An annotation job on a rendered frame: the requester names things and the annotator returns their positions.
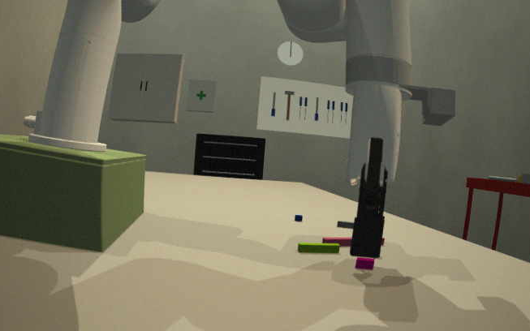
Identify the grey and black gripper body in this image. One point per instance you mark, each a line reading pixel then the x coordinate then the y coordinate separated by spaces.
pixel 376 113

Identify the lime green rod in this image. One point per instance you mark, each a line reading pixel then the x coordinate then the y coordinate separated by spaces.
pixel 319 247

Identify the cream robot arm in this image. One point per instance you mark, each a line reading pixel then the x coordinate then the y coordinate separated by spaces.
pixel 378 48

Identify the pink rod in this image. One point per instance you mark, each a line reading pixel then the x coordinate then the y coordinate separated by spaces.
pixel 343 242

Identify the small magenta block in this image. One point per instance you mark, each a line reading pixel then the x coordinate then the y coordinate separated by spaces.
pixel 364 263

